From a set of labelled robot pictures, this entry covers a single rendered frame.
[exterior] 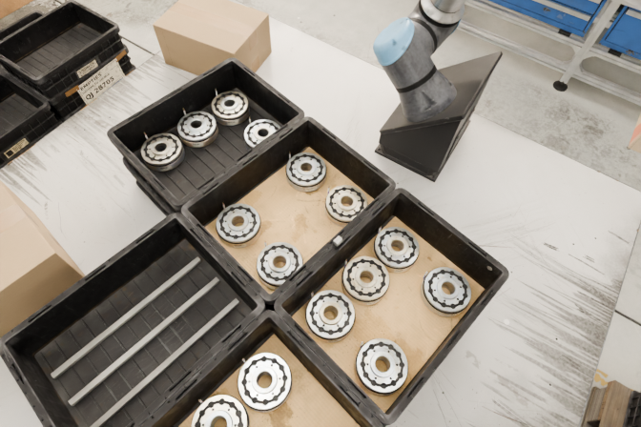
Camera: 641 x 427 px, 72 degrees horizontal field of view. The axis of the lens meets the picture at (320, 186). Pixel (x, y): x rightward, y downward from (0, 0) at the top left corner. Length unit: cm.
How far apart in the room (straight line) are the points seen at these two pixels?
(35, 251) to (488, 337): 104
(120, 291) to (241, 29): 87
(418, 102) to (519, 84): 171
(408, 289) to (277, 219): 35
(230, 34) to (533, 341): 121
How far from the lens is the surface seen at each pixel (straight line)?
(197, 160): 120
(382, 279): 99
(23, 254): 112
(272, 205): 109
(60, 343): 109
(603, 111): 293
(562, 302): 130
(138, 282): 107
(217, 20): 155
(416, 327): 100
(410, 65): 115
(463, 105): 116
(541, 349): 123
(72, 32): 229
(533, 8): 274
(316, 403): 95
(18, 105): 224
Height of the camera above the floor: 177
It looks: 57 degrees down
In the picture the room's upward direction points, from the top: 4 degrees clockwise
